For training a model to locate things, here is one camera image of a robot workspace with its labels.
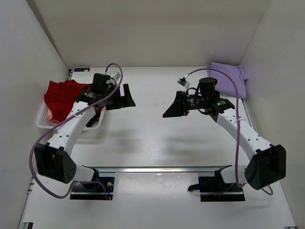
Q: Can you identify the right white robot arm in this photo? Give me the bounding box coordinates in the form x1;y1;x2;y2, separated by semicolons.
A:
163;77;286;191

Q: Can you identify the red t shirt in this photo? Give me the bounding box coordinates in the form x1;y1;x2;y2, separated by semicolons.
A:
44;80;88;122

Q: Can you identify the aluminium rail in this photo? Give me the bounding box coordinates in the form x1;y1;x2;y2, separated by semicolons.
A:
91;166;232;173

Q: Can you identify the folded lavender t shirt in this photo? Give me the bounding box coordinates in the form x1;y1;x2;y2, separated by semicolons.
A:
207;62;248;99

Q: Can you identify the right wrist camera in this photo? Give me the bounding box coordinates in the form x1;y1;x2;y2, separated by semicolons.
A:
177;76;189;87

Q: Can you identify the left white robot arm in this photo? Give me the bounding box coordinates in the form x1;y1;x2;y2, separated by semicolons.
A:
34;72;135;190

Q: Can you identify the white plastic laundry basket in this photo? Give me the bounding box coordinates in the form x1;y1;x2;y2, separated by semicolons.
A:
36;101;106;131

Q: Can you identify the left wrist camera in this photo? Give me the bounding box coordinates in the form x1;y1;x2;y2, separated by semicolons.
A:
109;71;121;81

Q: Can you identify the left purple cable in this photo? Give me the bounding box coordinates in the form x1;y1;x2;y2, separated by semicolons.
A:
29;62;123;199

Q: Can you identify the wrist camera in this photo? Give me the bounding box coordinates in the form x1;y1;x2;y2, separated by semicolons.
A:
109;71;121;81
177;76;189;87

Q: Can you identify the small label sticker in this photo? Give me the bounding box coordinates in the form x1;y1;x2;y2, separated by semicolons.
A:
73;68;90;72

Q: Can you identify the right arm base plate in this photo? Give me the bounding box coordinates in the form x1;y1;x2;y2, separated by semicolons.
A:
198;177;245;202

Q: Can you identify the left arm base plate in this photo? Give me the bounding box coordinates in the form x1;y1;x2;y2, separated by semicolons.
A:
70;173;115;201

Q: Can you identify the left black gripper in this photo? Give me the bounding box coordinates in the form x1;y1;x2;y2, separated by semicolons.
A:
105;82;136;109

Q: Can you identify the pink t shirt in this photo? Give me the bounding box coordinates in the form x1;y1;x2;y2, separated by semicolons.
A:
47;108;60;126

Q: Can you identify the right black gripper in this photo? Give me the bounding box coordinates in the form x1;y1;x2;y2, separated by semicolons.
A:
163;91;207;118

